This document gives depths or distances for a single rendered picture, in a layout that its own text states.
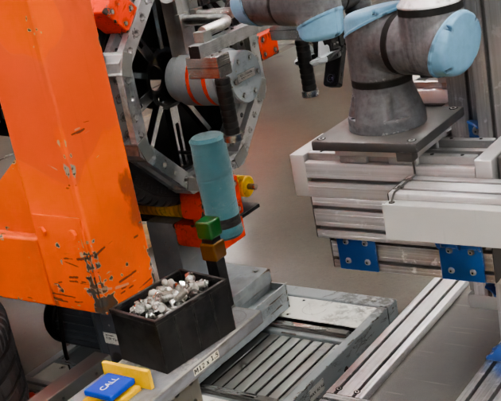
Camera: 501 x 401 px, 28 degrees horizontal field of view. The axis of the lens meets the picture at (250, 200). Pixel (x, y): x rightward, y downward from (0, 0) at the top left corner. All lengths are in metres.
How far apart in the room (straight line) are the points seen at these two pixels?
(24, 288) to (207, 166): 0.51
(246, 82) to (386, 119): 0.62
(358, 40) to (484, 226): 0.42
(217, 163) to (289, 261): 1.15
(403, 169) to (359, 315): 1.01
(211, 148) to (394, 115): 0.60
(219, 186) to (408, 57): 0.75
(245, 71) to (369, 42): 0.62
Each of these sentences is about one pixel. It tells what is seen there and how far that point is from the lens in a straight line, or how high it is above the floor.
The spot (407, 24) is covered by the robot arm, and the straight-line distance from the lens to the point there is 1.78.
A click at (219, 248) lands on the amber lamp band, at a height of 0.59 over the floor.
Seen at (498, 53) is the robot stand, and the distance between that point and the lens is 1.97.
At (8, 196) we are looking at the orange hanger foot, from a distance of 2.19.
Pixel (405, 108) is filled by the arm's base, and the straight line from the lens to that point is 1.89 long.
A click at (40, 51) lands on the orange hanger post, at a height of 1.08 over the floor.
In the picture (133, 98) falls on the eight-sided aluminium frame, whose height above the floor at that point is 0.87.
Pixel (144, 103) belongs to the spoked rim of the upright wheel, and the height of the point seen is 0.82.
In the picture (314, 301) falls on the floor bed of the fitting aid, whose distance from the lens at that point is 2.98.
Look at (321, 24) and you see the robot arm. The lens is 1.59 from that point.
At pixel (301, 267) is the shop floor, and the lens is 3.40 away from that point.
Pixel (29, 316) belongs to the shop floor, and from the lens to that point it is 3.52.
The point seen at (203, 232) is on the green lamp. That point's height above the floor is 0.64.
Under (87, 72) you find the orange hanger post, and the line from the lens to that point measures 2.01.
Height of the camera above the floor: 1.38
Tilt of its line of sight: 20 degrees down
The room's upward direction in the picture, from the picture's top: 11 degrees counter-clockwise
